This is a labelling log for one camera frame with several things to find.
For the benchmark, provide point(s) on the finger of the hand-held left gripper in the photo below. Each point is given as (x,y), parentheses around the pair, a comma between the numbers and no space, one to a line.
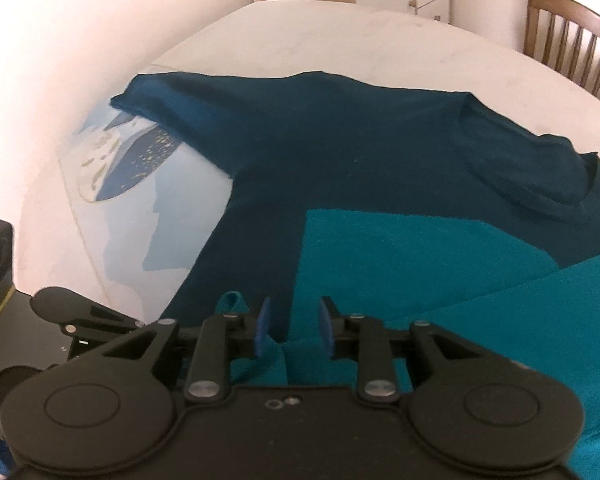
(75,307)

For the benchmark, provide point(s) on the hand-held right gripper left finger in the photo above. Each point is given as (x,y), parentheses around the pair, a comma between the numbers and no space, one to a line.
(262,325)

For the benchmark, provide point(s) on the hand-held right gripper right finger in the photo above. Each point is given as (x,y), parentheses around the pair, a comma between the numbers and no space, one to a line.
(327,330)

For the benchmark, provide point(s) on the teal two-tone knit sweater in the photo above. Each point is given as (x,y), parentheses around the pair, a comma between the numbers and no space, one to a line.
(380,185)

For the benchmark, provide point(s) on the white tablecloth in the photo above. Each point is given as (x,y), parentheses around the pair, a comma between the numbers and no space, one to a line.
(330,40)

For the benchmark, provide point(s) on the dark wooden slatted chair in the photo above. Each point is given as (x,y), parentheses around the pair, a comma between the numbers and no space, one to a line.
(575,40)

